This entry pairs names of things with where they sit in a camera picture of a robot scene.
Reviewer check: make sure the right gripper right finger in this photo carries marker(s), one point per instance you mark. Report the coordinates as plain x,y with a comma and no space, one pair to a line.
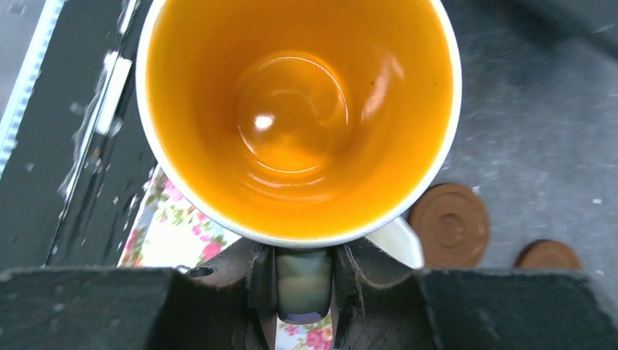
380,303

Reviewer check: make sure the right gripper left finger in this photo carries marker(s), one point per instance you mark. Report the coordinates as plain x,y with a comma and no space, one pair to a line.
84,308

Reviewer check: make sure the wooden coaster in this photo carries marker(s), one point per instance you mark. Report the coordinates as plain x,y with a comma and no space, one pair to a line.
545,253
453,226

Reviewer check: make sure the floral mug orange inside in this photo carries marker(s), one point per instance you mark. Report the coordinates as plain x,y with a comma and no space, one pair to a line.
300,124

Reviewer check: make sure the floral serving tray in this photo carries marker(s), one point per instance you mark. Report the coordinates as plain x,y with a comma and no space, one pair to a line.
169,232

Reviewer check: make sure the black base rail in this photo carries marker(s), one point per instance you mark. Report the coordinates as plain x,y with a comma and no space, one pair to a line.
75,163

